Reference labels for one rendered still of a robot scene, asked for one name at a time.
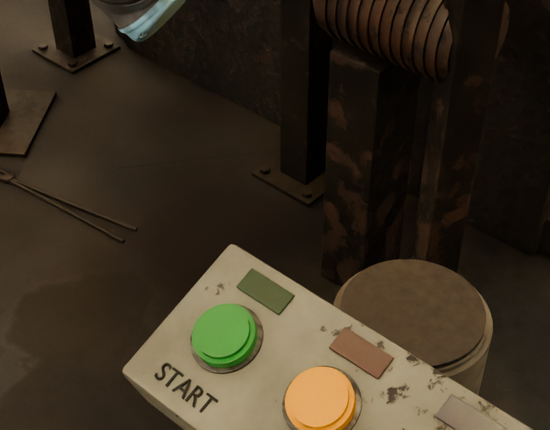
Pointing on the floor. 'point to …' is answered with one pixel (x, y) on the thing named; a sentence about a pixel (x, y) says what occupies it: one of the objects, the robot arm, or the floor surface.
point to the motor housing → (375, 120)
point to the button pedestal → (283, 363)
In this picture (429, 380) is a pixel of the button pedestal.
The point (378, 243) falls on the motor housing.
